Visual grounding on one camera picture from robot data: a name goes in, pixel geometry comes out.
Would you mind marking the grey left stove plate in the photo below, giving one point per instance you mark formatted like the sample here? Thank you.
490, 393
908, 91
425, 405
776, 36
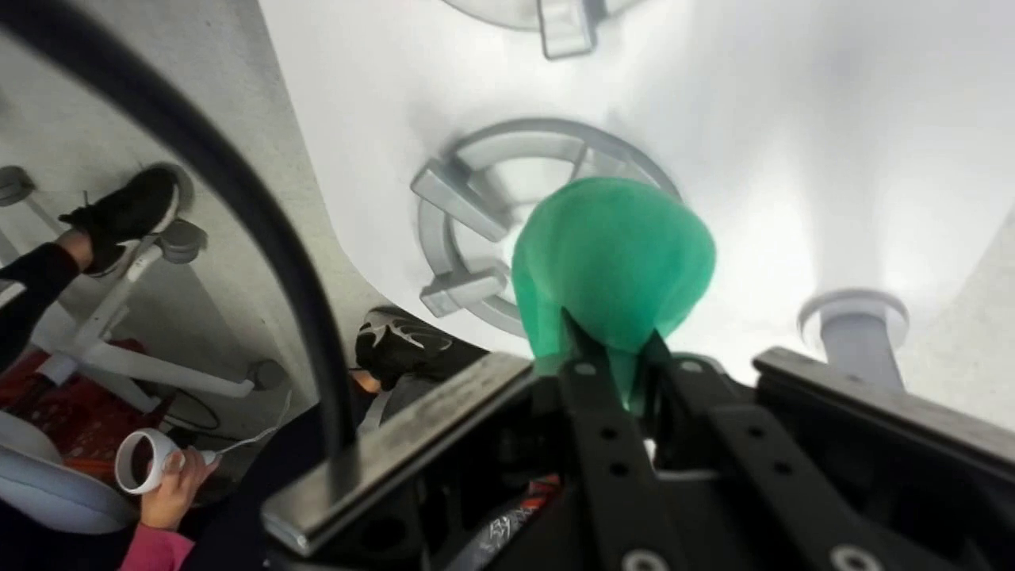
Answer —
563, 27

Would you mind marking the grey right stove plate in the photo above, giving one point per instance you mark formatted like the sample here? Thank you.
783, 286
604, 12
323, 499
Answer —
476, 194

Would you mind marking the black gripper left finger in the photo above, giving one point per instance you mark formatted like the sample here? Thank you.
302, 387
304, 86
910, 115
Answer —
619, 489

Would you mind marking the white vr controller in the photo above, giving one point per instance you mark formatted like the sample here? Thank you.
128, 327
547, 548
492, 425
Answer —
151, 461

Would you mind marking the white toy kitchen counter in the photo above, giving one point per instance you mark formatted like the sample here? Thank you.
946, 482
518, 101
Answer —
827, 142

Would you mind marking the person hand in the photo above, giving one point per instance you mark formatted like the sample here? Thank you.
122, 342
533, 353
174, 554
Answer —
168, 502

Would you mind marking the black shoe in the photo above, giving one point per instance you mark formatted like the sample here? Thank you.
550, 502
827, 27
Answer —
98, 232

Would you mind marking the grey stove plate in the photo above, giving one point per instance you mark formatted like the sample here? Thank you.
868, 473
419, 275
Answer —
563, 27
476, 194

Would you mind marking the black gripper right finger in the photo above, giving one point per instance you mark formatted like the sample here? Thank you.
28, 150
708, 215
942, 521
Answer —
699, 419

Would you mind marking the green soft toy object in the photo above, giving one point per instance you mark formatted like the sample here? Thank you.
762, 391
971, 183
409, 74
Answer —
621, 260

